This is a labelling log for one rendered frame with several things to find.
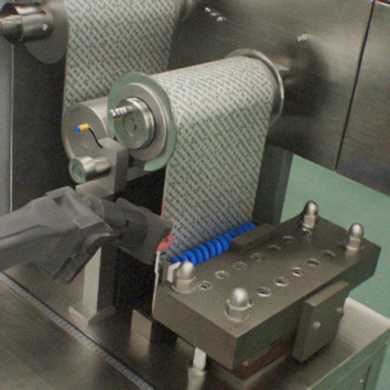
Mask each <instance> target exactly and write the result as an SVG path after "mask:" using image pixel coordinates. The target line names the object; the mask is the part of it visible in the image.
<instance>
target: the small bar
mask: <svg viewBox="0 0 390 390"><path fill-rule="evenodd" d="M276 232H277V228H275V227H273V225H270V224H268V223H264V224H262V225H259V226H258V227H257V228H255V229H252V230H250V231H248V232H246V233H244V234H241V235H238V237H236V238H233V239H231V243H230V249H232V250H233V251H236V252H238V253H239V254H242V253H245V252H246V251H249V250H251V249H252V248H256V247H257V246H258V245H260V244H262V243H264V242H266V241H268V240H270V239H272V238H275V237H276Z"/></svg>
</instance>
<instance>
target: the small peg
mask: <svg viewBox="0 0 390 390"><path fill-rule="evenodd" d="M127 114H128V110H127V108H126V107H125V106H124V107H120V108H117V109H114V110H109V113H108V115H109V117H110V119H112V120H115V119H117V118H120V117H122V116H126V115H127Z"/></svg>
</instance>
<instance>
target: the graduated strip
mask: <svg viewBox="0 0 390 390"><path fill-rule="evenodd" d="M0 280H1V281H2V282H3V283H4V284H5V285H6V286H8V287H9V288H10V289H12V290H13V291H15V292H16V293H17V294H18V295H19V296H20V297H22V298H23V299H25V300H27V301H28V302H29V303H30V304H31V305H32V306H33V307H34V308H37V309H38V310H39V311H41V312H42V313H43V314H44V315H45V316H46V317H48V318H49V319H51V320H52V321H53V322H55V323H56V324H57V325H58V326H60V327H61V328H62V329H63V330H64V331H67V332H68V333H69V334H70V335H71V336H72V337H74V338H75V339H77V340H78V341H79V342H81V344H82V345H84V346H86V347H87V348H88V349H89V350H91V351H92V352H93V353H95V354H96V355H97V356H99V357H100V358H101V359H102V360H103V361H106V362H107V364H108V365H110V366H111V367H113V368H114V369H115V370H117V371H118V372H119V373H120V374H121V375H122V376H125V377H126V378H127V379H128V380H130V381H131V383H133V384H134V385H136V386H137V387H139V388H140V389H141V390H161V389H160V388H158V387H157V386H155V385H153V384H152V383H151V382H150V381H149V380H148V379H147V378H145V377H143V376H141V375H140V374H139V373H138V372H137V371H136V370H134V369H133V368H131V367H130V366H128V365H127V364H126V363H125V362H123V361H122V360H121V359H120V358H119V357H117V356H116V355H113V354H112V352H110V351H109V350H108V349H107V348H106V347H103V346H102V345H100V343H99V342H97V341H96V340H94V339H93V338H92V337H90V336H89V335H88V334H87V333H86V332H85V331H83V330H82V329H80V328H79V327H77V326H76V325H75V324H73V323H72V322H71V321H70V320H69V319H67V318H66V317H64V316H62V315H61V313H59V312H58V311H56V310H55V309H54V308H52V307H51V306H49V305H48V303H46V302H44V301H43V300H42V299H41V298H39V297H38V296H35V295H34V293H33V292H31V291H30V290H29V289H28V288H25V287H24V286H22V285H21V283H19V282H18V281H17V280H15V279H14V278H13V277H11V276H10V275H8V273H7V272H5V271H2V272H0Z"/></svg>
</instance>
